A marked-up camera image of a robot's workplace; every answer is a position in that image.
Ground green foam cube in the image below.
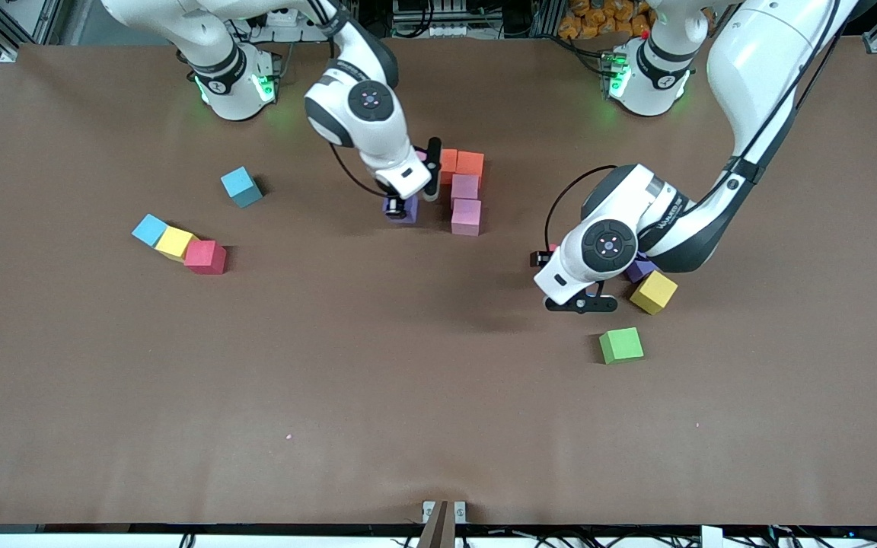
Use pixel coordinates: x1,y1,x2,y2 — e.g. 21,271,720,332
598,327,646,365

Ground light blue foam cube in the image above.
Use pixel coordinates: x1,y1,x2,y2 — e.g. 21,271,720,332
131,213,171,248
220,166,264,209

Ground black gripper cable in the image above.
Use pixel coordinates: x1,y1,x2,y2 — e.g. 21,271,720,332
545,164,620,252
329,141,390,200

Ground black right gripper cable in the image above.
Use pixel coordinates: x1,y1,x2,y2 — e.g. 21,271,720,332
329,141,390,200

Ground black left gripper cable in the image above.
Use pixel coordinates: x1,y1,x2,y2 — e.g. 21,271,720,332
545,164,620,252

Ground metal bracket with post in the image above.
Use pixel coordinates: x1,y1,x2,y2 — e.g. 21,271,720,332
421,499,467,548

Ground orange bagged items pile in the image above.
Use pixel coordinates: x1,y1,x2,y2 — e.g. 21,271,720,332
558,0,654,40

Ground yellow foam cube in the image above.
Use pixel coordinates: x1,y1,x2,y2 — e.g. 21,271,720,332
629,269,679,316
154,226,196,262

